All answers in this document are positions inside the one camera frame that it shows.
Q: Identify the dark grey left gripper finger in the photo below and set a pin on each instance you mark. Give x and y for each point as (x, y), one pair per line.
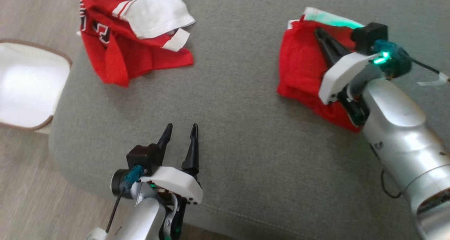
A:
(165, 140)
(191, 152)

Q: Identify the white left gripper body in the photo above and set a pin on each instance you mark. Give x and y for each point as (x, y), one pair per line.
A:
(175, 183)

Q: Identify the white laundry basket brown rim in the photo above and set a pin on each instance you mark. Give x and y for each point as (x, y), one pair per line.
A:
(30, 82)

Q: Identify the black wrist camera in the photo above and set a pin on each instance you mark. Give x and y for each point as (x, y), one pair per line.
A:
(379, 43)
(140, 162)

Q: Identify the red and white jersey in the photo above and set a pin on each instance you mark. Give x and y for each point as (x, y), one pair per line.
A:
(126, 36)

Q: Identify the red shorts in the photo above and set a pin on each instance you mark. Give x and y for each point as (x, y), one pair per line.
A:
(302, 71)

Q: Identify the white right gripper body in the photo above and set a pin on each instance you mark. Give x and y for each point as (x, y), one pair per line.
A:
(339, 75)

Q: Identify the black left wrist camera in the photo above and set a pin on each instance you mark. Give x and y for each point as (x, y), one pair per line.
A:
(140, 162)

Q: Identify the grey sofa chaise seat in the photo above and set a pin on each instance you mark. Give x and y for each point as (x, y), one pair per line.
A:
(228, 127)

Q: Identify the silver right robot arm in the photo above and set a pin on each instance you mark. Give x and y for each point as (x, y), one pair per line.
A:
(404, 138)

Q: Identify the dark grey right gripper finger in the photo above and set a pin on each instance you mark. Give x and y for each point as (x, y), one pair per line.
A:
(339, 45)
(330, 55)

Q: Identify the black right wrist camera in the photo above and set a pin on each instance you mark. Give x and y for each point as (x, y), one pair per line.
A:
(379, 43)

